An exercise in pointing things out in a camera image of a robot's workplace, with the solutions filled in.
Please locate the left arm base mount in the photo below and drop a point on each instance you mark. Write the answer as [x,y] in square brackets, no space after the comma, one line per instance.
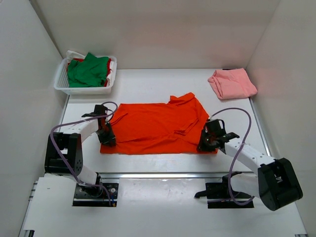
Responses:
[86,196]

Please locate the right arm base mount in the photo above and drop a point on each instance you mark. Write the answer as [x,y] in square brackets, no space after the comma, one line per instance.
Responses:
[216,193]

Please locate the orange t shirt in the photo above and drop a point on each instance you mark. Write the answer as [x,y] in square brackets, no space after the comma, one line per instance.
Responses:
[158,128]

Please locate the pink folded t shirt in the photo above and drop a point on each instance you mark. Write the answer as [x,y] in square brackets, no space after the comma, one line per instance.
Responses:
[232,84]

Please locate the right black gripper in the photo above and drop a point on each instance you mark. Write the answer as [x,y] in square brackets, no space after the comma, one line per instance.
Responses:
[201,147]

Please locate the aluminium table rail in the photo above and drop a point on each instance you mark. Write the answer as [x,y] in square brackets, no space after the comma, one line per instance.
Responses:
[179,165]

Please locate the green t shirt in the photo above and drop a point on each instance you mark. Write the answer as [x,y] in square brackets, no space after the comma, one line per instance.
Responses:
[87,71]

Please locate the white plastic basket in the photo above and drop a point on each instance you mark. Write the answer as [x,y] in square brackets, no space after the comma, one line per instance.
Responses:
[61,81]

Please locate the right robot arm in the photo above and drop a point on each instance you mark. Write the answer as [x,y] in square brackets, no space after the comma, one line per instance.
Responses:
[273,180]

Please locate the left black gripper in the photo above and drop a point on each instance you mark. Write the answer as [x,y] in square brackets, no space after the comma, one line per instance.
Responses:
[110,137]

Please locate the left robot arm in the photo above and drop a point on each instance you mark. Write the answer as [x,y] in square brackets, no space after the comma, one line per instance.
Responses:
[64,155]

